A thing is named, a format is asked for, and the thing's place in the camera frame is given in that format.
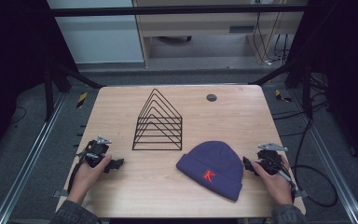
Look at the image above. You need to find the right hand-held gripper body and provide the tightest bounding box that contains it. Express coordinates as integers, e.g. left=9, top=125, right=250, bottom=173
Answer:
left=255, top=142, right=289, bottom=176

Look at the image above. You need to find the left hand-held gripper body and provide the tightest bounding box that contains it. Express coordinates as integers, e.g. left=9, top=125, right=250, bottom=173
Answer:
left=76, top=134, right=113, bottom=169

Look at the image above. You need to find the purple knit beanie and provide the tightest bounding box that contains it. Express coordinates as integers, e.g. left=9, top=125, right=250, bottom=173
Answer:
left=175, top=140, right=244, bottom=202

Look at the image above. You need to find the person's left hand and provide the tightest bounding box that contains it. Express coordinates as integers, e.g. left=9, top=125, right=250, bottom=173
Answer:
left=66, top=154, right=113, bottom=205

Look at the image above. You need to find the person's right hand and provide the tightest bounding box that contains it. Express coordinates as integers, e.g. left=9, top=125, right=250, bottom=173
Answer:
left=250, top=154, right=295, bottom=207

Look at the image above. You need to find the black yellow tape strip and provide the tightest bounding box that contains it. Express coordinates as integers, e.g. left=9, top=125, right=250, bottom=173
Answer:
left=76, top=91, right=89, bottom=109
left=274, top=89, right=293, bottom=104

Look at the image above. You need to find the black metal stand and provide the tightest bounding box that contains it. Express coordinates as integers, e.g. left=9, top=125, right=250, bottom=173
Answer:
left=249, top=61, right=314, bottom=119
left=42, top=58, right=104, bottom=123

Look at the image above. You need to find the white cabinet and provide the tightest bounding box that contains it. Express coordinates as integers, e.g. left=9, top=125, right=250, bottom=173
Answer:
left=46, top=0, right=145, bottom=65

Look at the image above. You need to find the wooden desk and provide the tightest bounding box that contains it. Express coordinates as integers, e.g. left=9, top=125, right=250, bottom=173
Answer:
left=131, top=0, right=310, bottom=68

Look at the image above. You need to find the right hand-held gripper cable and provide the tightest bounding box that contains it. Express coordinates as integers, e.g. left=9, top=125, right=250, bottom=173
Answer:
left=268, top=155, right=296, bottom=203

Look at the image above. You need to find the hand-held gripper cable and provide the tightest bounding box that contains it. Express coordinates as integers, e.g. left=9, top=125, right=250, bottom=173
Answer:
left=268, top=155, right=296, bottom=203
left=66, top=153, right=88, bottom=194

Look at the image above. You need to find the left hand-held gripper cable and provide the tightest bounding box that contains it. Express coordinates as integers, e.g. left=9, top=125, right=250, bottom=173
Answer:
left=66, top=153, right=88, bottom=194

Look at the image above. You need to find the black floor cable loop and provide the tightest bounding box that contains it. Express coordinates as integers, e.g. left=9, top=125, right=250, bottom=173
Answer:
left=291, top=102, right=339, bottom=208

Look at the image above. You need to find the metal table bracket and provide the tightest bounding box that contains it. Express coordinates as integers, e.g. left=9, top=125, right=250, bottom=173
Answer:
left=51, top=189, right=69, bottom=199
left=294, top=189, right=310, bottom=200

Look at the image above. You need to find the black wire file rack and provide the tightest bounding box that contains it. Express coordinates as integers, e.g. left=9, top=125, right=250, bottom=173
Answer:
left=131, top=88, right=184, bottom=152

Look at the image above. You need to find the aluminium floor rail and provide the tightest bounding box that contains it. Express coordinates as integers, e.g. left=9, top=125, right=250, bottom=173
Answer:
left=0, top=92, right=67, bottom=224
left=290, top=89, right=358, bottom=224

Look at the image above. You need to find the bundle of hanging desk cables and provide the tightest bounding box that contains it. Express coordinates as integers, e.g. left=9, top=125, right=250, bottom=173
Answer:
left=252, top=11, right=291, bottom=67

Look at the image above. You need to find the black horizontal frame bar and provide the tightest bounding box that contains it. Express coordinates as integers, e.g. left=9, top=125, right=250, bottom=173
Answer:
left=49, top=3, right=310, bottom=18

